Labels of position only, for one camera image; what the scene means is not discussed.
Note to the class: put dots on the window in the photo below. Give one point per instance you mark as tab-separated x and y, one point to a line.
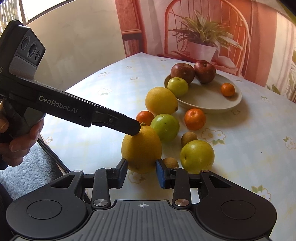
46	7

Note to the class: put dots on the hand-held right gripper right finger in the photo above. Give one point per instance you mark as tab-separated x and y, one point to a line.
160	175

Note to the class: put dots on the orange mandarin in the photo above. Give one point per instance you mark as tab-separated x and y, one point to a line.
144	117
195	118
227	89

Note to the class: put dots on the cream ceramic plate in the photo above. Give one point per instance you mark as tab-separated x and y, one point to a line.
208	98

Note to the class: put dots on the person's left hand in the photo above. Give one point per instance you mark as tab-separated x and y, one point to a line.
18	150

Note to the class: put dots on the red apple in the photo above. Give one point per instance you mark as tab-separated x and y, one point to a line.
182	71
204	71

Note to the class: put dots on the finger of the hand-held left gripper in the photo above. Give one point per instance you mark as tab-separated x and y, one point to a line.
120	122

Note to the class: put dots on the grey fluffy rug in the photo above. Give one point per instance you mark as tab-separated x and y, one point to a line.
27	176

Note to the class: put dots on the yellow-green apple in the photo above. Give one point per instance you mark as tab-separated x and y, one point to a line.
197	154

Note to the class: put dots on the printed wall tapestry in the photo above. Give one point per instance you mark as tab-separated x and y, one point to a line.
152	27

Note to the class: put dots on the large yellow lemon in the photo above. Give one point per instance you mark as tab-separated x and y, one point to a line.
141	150
161	100

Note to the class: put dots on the brown kiwi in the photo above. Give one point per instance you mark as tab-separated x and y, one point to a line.
170	163
189	138

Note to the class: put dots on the small green apple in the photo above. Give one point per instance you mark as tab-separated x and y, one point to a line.
177	87

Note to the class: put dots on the large green apple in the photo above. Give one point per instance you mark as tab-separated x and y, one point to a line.
165	128

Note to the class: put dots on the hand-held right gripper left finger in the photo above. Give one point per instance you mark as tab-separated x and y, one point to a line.
120	173

